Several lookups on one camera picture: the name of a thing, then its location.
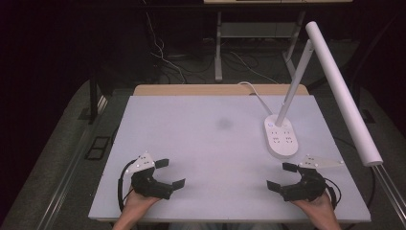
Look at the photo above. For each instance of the black rectangular floor frame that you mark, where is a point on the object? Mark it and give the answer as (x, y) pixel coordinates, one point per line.
(97, 148)

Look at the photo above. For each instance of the aluminium rail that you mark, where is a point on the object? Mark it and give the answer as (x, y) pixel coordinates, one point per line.
(63, 182)
(391, 191)

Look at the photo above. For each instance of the person's right hand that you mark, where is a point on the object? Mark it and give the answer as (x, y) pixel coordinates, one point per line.
(319, 207)

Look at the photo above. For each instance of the person's left hand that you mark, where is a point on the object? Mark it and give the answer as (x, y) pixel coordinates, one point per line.
(135, 206)

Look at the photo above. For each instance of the white metal desk frame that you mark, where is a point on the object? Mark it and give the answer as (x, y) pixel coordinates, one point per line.
(218, 48)

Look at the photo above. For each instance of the black metal stand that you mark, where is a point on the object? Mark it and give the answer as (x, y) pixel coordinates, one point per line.
(93, 99)

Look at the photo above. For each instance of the person's grey clothing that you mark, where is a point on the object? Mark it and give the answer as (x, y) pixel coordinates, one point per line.
(223, 226)

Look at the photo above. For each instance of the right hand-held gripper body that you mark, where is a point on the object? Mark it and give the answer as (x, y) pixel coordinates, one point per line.
(308, 188)

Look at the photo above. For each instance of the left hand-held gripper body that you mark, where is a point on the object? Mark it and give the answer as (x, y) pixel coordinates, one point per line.
(150, 187)

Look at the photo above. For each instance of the white desk lamp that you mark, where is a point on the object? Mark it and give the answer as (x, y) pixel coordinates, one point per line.
(338, 89)

